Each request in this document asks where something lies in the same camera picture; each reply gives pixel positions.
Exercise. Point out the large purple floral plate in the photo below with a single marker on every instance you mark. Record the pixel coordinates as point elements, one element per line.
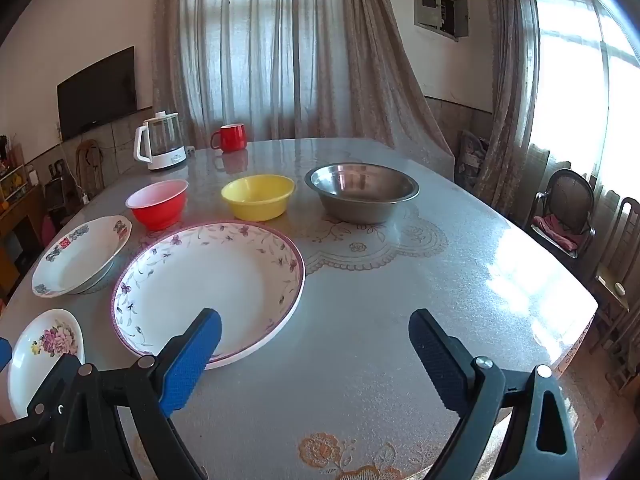
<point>215,285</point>

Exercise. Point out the grey electrical panel box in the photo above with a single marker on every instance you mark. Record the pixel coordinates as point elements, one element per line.
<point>427,5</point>

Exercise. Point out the light wooden chair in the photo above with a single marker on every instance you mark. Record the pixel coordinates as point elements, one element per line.
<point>625,240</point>

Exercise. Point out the patterned cushion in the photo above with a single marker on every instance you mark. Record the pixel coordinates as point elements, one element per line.
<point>472,157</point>

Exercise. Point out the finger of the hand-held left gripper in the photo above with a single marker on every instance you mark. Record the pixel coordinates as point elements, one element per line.
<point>4,352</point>

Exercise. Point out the wooden cabinet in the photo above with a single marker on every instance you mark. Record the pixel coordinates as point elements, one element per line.
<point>20,215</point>

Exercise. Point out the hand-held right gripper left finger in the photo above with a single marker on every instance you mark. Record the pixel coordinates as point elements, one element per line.
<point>190,360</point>

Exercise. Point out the beige lace curtain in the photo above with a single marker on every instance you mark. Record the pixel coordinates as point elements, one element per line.
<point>300,50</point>
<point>510,85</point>

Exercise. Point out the white glass electric kettle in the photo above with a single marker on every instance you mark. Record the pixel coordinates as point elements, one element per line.
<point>162,142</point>

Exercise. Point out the stainless steel bowl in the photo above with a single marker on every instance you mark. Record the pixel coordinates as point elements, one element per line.
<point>360,205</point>

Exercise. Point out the red mug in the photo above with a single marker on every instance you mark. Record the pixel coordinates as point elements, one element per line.
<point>232,137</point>

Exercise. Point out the bamboo chair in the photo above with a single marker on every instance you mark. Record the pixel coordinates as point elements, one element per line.
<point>90,160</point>

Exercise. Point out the black flat television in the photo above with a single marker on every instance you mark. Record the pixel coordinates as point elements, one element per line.
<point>97,92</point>

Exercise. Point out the yellow plastic bowl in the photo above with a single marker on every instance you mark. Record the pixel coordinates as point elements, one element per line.
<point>257,205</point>

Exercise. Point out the small pink rose plate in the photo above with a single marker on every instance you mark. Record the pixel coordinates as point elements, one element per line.
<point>35,370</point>

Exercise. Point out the dark wooden armchair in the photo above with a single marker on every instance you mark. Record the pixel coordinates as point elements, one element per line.
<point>567,190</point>

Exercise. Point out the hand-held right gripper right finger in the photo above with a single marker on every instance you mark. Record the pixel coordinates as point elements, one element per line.
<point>437,360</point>

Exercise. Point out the pink seat cushion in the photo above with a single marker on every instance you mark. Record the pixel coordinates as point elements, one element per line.
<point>555,227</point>

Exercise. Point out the red plastic bowl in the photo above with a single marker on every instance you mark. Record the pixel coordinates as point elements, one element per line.
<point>157,212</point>

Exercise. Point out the red and blue floral plate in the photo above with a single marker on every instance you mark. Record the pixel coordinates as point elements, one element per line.
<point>80,265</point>

